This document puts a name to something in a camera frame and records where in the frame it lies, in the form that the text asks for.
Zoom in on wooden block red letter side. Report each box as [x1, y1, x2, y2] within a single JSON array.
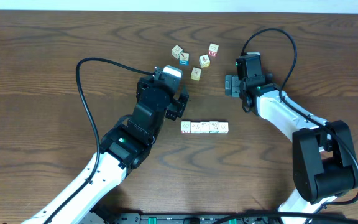
[[181, 121, 191, 134]]

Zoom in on wooden block with turtle drawing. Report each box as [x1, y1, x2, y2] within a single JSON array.
[[190, 122, 201, 134]]

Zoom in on wooden block red A side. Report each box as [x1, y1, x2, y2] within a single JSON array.
[[200, 121, 210, 133]]

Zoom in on wooden block yellow S side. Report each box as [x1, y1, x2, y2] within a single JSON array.
[[218, 122, 229, 134]]

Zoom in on wooden block airplane green N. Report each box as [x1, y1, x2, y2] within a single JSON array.
[[209, 121, 219, 133]]

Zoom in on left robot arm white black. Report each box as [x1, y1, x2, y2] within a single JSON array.
[[26, 66, 188, 223]]

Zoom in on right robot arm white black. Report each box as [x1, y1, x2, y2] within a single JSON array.
[[225, 52, 358, 223]]

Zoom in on wooden block yellow border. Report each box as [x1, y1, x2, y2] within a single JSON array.
[[191, 67, 202, 81]]

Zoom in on wooden block blue side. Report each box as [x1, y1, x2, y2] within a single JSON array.
[[179, 52, 190, 65]]

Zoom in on wooden block plain top left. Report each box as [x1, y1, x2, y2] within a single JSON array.
[[171, 45, 183, 59]]

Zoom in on wooden block red M side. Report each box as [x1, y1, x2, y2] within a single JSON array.
[[208, 43, 219, 57]]

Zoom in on wooden block brown drawing yellow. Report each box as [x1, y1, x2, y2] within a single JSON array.
[[199, 55, 211, 68]]

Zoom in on right black cable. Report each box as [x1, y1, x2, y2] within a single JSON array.
[[240, 27, 358, 205]]

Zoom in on black cable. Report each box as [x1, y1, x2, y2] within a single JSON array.
[[240, 27, 358, 205], [75, 57, 157, 184]]

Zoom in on left black cable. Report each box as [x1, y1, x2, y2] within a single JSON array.
[[75, 57, 157, 184]]

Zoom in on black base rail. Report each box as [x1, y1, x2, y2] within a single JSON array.
[[80, 212, 342, 224]]

